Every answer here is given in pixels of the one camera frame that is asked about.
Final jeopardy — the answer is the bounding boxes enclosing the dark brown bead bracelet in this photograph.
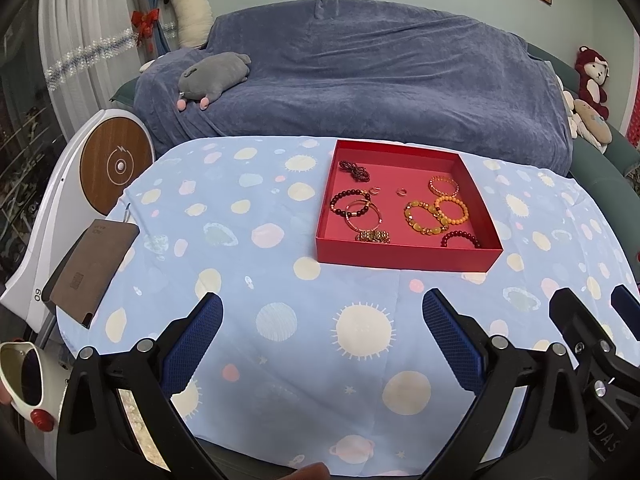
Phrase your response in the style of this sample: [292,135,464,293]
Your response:
[329,188,373,221]

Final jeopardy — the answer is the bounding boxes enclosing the beige plush toy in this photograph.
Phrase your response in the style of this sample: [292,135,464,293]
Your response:
[562,90,612,155]

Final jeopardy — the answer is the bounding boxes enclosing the white long plush toy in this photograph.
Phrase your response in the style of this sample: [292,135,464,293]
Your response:
[160,0,215,50]

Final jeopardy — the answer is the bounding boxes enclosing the orange bead bracelet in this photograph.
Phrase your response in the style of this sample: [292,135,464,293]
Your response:
[434,195,471,226]

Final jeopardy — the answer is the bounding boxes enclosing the red monkey plush toy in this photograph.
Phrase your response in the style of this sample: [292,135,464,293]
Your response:
[574,46,612,121]

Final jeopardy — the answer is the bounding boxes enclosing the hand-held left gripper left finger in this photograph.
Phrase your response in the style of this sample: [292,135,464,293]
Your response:
[56,292,236,480]

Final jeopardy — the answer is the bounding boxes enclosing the rose gold bangle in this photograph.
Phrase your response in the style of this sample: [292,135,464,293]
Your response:
[346,199,385,233]

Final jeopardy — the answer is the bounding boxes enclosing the blue planet print tablecloth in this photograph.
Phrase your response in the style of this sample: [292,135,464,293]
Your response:
[56,136,638,478]

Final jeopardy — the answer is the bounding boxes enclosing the person's left hand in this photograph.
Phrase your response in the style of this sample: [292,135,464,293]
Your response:
[280,462,331,480]

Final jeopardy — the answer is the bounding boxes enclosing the grey plush toy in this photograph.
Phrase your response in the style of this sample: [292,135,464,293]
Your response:
[177,51,252,111]

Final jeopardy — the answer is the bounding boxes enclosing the red paper garland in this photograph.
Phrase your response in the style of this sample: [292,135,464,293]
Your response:
[625,105,640,148]

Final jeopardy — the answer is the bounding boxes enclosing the dark red bead bracelet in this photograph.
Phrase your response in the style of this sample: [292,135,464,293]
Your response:
[440,229,482,250]

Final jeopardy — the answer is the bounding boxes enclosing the white machine with wooden disc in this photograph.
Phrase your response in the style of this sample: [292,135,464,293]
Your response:
[0,109,153,333]

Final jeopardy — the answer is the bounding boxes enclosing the white curtain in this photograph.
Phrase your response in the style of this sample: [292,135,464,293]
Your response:
[37,0,166,141]

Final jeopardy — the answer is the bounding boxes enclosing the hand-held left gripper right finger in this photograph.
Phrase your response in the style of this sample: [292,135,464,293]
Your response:
[420,287,593,480]

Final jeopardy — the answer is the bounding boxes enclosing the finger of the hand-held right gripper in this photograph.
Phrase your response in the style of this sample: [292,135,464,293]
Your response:
[611,285,640,322]
[549,287,623,378]

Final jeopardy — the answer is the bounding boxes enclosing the red cardboard box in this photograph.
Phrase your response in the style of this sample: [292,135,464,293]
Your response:
[315,140,503,272]

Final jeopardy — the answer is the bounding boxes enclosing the red ribbon bow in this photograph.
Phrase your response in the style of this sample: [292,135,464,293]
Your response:
[131,7,160,38]

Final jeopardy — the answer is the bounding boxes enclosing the silver tinsel garland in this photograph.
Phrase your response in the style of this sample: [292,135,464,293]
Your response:
[44,22,176,83]

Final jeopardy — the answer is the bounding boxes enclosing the yellow large bead bracelet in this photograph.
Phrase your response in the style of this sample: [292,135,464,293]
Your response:
[404,200,451,236]

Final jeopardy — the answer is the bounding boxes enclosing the dark red twisted bracelet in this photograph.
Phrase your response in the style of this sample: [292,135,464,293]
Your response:
[339,160,371,183]

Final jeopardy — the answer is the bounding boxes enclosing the blue-grey sofa blanket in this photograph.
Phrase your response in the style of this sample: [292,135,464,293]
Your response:
[134,0,573,176]

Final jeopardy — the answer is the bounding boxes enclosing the glass display cabinet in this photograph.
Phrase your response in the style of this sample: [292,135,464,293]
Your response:
[0,25,66,281]

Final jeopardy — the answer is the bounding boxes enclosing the white sunglasses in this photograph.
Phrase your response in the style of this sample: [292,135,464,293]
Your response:
[0,341,68,433]

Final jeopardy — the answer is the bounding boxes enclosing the gold bead bracelet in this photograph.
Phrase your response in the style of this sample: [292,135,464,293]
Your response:
[428,175,461,199]

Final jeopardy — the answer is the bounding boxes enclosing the teal sofa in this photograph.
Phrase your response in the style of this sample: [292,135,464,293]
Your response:
[525,42,640,256]

